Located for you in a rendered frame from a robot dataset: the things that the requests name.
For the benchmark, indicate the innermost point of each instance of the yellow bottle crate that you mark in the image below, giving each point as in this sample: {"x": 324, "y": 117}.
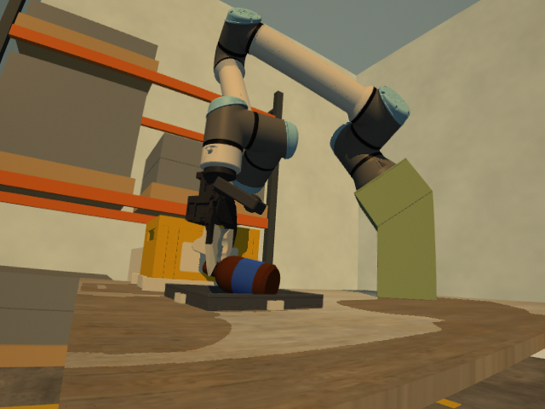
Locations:
{"x": 169, "y": 255}

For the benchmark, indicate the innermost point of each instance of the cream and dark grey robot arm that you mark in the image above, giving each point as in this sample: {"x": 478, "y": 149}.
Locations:
{"x": 231, "y": 125}

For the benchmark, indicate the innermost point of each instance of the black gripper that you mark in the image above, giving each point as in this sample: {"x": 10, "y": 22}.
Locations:
{"x": 211, "y": 211}

